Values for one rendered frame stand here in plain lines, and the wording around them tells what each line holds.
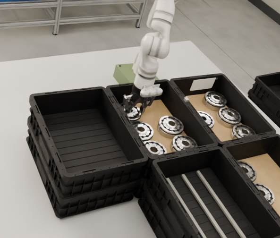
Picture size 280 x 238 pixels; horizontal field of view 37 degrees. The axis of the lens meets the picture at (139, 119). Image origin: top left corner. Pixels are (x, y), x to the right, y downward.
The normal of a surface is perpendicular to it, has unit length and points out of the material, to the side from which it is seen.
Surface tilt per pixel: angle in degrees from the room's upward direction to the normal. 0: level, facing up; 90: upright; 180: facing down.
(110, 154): 0
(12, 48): 0
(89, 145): 0
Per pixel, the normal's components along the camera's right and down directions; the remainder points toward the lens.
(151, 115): 0.24, -0.73
